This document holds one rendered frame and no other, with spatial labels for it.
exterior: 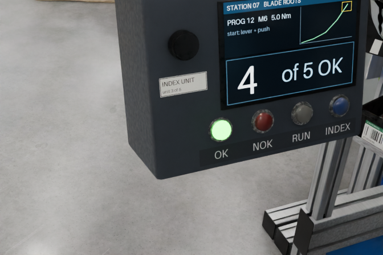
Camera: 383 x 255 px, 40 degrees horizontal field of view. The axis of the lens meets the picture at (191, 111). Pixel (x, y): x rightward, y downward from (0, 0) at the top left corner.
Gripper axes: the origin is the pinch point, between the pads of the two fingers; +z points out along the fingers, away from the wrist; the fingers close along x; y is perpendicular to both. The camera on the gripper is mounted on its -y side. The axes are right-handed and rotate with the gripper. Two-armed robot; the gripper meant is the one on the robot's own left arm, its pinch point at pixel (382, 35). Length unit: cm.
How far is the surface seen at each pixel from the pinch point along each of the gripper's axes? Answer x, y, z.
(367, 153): 20, 11, 59
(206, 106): -36, -50, -32
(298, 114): -37, -41, -27
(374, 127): -12.8, -12.0, 10.2
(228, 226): 45, -32, 93
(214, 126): -37, -50, -30
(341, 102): -37, -36, -26
